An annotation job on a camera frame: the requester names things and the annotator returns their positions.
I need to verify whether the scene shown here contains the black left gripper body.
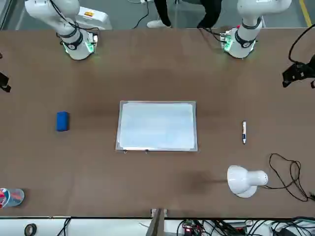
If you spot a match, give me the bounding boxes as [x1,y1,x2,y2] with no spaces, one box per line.
[305,54,315,78]

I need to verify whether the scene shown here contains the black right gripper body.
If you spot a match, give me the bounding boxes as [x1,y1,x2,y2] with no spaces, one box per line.
[0,72,12,93]

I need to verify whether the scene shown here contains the blue whiteboard eraser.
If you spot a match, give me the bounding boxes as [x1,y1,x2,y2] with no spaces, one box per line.
[56,111,70,132]

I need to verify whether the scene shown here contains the white blue whiteboard marker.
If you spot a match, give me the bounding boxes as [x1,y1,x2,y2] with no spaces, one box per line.
[241,120,248,145]

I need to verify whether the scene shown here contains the silver framed whiteboard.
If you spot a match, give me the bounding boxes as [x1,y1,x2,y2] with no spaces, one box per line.
[115,100,199,153]

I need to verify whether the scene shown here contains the white cabinet with yellow label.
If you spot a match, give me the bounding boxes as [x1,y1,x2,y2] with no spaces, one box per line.
[78,6,113,30]

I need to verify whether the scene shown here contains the clear plastic pen cup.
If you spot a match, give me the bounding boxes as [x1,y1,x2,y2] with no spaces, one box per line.
[0,188,25,209]

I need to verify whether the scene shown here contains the white desk lamp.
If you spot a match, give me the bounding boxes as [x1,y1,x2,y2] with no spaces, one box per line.
[226,165,269,199]

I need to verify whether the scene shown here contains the black tape roll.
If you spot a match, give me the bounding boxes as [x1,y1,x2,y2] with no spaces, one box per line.
[24,223,37,236]

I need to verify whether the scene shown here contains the circuit board with red light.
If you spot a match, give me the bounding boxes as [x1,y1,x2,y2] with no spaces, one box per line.
[181,220,205,236]

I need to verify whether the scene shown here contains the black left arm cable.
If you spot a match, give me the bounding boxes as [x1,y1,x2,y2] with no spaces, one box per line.
[288,23,315,64]

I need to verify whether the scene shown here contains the black lamp cable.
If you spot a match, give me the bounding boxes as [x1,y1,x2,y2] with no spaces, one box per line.
[264,153,315,202]

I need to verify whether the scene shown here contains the tangled black desk cables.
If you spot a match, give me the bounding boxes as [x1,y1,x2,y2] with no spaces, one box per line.
[204,216,315,236]

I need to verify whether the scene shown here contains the aluminium frame post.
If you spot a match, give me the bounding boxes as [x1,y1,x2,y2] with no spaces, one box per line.
[147,208,166,236]

